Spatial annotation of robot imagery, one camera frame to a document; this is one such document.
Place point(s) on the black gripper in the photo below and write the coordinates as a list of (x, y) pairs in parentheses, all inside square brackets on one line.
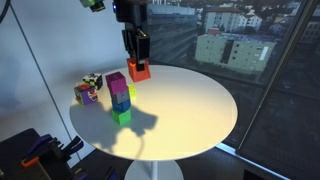
[(130, 13)]

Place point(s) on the orange hollow plastic block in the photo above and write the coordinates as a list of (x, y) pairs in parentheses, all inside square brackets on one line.
[(137, 76)]

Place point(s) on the magenta plastic block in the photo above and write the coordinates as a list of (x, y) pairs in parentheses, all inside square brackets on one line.
[(116, 83)]

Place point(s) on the small yellow-green plastic block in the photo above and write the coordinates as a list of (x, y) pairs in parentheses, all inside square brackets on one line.
[(132, 91)]

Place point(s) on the grey plastic block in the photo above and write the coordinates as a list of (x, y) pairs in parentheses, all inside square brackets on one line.
[(120, 97)]

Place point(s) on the blue plastic block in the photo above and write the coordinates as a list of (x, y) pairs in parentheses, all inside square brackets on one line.
[(121, 106)]

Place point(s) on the green plastic block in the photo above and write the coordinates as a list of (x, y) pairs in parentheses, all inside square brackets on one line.
[(121, 117)]

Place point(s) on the black white checkered soft cube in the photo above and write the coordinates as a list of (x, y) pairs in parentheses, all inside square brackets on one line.
[(93, 80)]

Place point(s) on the purple colourful soft cube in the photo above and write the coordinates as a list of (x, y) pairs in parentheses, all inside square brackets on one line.
[(86, 94)]

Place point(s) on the pale green building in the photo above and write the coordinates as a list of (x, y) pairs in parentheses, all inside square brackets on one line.
[(233, 53)]

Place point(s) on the white red-roofed building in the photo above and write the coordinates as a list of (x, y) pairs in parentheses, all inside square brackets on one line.
[(233, 20)]

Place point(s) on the black spring clamp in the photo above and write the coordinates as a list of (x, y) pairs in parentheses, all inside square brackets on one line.
[(74, 145)]

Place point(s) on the blue orange bar clamp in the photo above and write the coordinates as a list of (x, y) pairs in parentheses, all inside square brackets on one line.
[(38, 150)]

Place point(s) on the black tool cart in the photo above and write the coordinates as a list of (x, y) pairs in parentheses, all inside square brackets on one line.
[(20, 156)]

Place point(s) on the white window sill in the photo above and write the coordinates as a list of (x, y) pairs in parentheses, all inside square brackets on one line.
[(250, 160)]

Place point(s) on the green wrist camera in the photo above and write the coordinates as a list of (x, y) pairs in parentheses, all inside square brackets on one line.
[(94, 4)]

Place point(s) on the white table pedestal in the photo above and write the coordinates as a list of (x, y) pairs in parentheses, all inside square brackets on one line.
[(153, 171)]

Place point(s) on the dark window frame post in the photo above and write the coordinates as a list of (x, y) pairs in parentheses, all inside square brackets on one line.
[(276, 76)]

